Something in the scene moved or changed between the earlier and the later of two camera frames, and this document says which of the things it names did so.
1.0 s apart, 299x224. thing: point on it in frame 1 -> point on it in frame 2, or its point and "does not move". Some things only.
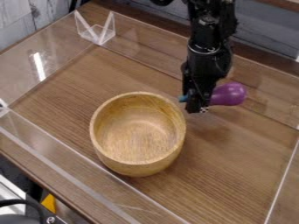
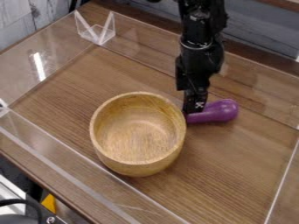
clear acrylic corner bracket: x=96 y=33 does not move
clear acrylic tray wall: x=70 y=178 does not move
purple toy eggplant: x=228 y=94 -> x=219 y=111
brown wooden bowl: x=136 y=129 does not move
